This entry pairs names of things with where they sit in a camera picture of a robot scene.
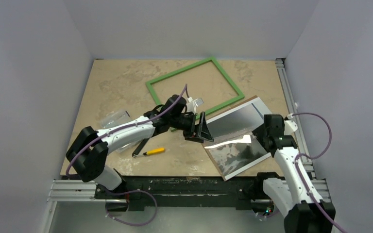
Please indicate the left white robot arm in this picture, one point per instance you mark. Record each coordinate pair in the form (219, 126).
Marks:
(88, 152)

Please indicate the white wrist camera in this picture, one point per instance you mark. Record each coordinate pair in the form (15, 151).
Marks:
(193, 104)
(290, 126)

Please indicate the black adjustable wrench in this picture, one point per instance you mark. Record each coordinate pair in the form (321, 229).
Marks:
(140, 147)

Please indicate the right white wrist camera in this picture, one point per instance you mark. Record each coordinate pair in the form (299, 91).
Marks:
(290, 126)

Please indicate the green picture frame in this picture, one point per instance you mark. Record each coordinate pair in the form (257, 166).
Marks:
(205, 79)

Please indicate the landscape photo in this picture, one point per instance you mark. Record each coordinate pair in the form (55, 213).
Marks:
(238, 128)

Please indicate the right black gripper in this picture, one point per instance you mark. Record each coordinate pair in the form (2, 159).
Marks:
(266, 141)

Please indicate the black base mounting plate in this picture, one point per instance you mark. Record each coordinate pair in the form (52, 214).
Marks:
(241, 193)

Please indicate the brown frame backing board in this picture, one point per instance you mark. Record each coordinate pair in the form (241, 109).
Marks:
(212, 160)

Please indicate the clear plastic organizer box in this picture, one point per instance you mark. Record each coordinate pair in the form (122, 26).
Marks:
(114, 119)

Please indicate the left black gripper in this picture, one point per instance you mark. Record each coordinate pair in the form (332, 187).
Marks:
(197, 133)

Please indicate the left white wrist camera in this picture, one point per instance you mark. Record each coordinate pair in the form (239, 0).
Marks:
(193, 104)

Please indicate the front aluminium rail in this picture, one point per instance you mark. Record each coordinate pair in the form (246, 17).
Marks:
(69, 190)

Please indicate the yellow handled screwdriver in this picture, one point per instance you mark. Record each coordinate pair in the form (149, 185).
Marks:
(151, 152)

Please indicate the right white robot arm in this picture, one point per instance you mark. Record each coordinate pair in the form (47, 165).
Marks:
(295, 197)

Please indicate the clear glass pane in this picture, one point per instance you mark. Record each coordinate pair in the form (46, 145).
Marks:
(236, 155)

